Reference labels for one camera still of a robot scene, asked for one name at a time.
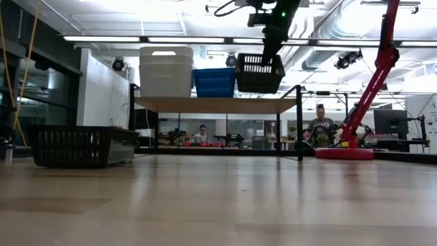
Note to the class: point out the black ceiling spotlight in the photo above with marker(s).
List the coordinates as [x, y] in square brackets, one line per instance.
[231, 61]
[118, 64]
[345, 61]

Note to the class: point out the white plastic storage bin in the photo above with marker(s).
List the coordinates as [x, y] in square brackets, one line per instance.
[147, 59]
[165, 82]
[147, 50]

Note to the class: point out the wooden shelf with black frame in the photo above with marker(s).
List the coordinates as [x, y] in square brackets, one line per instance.
[215, 105]

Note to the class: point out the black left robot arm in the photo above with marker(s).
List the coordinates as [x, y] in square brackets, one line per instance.
[7, 133]

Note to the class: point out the white poster board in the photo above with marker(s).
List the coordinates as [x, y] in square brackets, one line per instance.
[430, 112]

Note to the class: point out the red boom stand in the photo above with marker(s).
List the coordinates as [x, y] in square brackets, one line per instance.
[345, 153]

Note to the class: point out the small green plant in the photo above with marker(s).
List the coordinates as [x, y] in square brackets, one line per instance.
[292, 130]

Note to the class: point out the person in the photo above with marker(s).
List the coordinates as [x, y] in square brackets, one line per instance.
[202, 136]
[321, 126]

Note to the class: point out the background robot workstation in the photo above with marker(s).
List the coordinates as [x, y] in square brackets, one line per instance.
[175, 136]
[230, 139]

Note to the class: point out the black computer monitor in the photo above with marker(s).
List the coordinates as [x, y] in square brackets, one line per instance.
[391, 121]

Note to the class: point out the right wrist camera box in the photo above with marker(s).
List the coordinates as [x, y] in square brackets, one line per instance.
[259, 20]

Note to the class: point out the silver ventilation duct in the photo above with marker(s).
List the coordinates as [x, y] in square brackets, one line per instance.
[317, 58]

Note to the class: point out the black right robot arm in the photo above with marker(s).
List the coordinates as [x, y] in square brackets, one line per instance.
[290, 2]

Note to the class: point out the overhead light bar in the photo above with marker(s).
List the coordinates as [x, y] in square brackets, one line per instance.
[228, 40]

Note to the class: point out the black perforated plastic basket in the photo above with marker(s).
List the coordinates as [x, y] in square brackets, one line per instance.
[256, 82]
[68, 162]

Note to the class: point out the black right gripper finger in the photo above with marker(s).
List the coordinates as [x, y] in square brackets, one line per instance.
[271, 51]

